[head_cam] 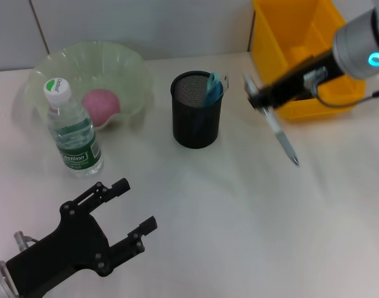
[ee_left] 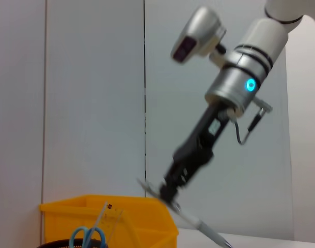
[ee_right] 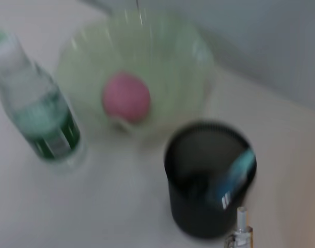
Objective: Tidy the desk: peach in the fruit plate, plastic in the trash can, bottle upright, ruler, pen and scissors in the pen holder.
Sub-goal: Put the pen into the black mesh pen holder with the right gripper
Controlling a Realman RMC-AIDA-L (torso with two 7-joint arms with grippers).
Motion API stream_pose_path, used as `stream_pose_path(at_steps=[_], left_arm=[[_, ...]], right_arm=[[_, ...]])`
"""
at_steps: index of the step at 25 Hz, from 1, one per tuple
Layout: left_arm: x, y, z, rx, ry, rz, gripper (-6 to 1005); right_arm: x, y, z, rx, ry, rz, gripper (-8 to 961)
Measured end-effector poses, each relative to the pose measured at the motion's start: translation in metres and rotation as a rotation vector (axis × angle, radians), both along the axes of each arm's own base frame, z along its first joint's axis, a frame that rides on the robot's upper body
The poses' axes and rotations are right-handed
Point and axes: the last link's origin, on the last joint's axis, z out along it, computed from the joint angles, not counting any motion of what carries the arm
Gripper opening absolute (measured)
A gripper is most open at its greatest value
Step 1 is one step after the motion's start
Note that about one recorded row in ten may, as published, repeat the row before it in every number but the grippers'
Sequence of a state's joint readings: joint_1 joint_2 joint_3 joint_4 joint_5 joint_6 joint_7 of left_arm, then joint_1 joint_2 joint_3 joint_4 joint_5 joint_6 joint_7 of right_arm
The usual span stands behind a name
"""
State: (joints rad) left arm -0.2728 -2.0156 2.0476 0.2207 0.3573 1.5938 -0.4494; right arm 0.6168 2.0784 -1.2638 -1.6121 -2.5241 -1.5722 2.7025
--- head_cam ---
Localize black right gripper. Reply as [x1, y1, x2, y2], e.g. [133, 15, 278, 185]
[247, 50, 346, 110]

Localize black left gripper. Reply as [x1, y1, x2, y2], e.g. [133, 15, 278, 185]
[4, 178, 158, 296]

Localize white ballpoint pen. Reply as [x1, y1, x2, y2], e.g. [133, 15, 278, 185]
[242, 73, 301, 168]

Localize clear plastic ruler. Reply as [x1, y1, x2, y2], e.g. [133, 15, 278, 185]
[219, 72, 232, 94]

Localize blue plastic scissors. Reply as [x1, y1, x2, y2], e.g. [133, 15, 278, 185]
[195, 71, 224, 135]

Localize clear green-label water bottle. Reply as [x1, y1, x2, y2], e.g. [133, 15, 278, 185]
[43, 77, 104, 179]

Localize pink peach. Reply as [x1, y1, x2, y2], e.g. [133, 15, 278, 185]
[81, 89, 121, 128]

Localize black mesh pen holder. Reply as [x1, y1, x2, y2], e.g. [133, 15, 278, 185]
[170, 71, 224, 150]

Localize green glass fruit bowl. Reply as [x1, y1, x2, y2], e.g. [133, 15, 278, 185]
[22, 40, 155, 131]

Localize yellow plastic bin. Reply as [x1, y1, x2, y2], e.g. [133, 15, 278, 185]
[250, 0, 368, 124]

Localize right gripper cable with connector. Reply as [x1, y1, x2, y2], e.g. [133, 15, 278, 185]
[303, 66, 379, 109]

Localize gripper cable with connector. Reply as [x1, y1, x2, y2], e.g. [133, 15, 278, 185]
[303, 66, 379, 109]
[14, 230, 40, 253]

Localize left gripper cable with connector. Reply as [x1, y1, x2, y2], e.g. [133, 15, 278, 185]
[14, 230, 40, 253]

